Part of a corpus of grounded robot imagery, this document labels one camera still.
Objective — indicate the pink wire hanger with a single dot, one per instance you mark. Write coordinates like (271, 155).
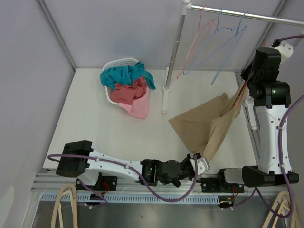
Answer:
(201, 35)

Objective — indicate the metal clothes rack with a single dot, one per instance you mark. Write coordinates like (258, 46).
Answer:
(187, 5)

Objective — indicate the white slotted cable duct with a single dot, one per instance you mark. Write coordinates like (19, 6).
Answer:
(146, 198)

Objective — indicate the red t shirt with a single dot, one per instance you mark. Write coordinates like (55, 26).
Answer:
(126, 94)

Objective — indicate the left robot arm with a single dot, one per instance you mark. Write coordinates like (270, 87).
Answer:
(80, 160)

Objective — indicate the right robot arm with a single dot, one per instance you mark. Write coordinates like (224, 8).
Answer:
(271, 102)

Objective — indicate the pink t shirt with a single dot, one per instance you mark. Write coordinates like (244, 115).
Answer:
(139, 108)

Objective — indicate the beige tubes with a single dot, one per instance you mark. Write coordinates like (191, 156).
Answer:
(281, 206)
(69, 189)

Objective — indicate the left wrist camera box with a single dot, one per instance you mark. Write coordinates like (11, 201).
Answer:
(200, 166)

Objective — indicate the beige tubes lower left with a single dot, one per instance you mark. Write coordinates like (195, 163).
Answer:
(69, 189)

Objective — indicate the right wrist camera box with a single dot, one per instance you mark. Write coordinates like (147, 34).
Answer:
(286, 50)

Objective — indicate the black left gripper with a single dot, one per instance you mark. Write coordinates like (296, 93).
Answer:
(187, 160)

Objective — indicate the beige t shirt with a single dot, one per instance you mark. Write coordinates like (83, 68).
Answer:
(204, 128)

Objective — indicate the beige tubes lower right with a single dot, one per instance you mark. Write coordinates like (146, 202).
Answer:
(281, 206)

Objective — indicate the teal t shirt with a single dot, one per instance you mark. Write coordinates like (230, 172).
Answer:
(126, 75)

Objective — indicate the white perforated plastic basket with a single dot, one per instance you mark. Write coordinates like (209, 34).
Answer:
(117, 63)

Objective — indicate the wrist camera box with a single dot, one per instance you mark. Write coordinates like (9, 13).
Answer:
(286, 50)
(200, 166)

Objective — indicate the blue hanger with beige shirt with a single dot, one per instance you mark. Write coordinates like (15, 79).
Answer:
(238, 33)

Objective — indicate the blue hanger with teal shirt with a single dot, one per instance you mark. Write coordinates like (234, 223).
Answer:
(211, 50)

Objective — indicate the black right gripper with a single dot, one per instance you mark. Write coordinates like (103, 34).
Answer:
(245, 75)

